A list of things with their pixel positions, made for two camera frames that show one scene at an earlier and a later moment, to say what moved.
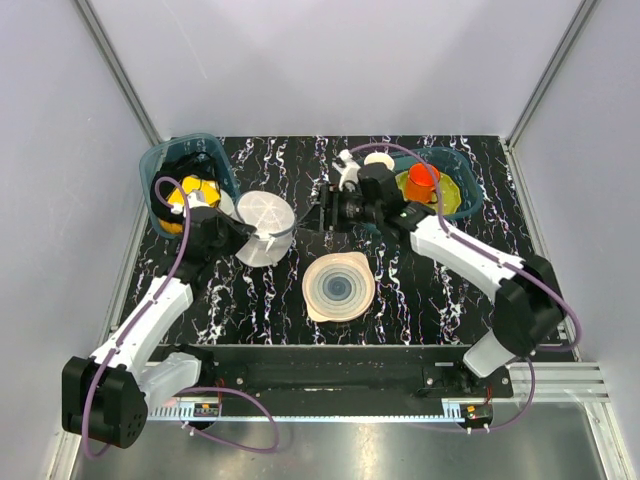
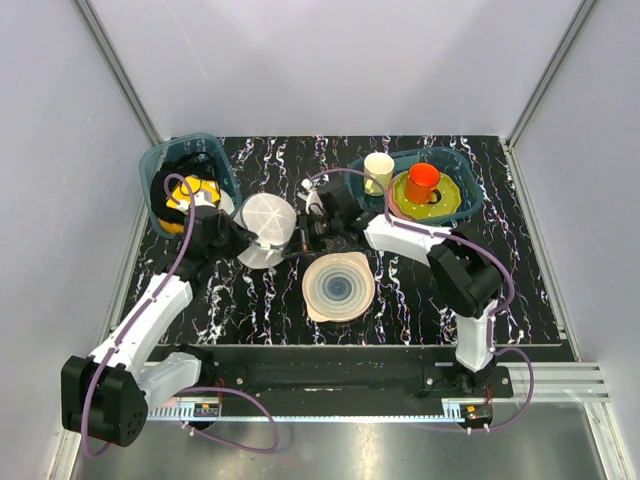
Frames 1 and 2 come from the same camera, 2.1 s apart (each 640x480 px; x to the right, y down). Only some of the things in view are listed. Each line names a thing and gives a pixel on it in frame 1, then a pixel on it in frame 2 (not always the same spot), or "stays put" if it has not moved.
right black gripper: x=337 y=202 -> x=302 y=240
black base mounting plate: x=344 y=372 stays put
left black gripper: x=239 y=230 stays put
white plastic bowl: x=273 y=218 stays put
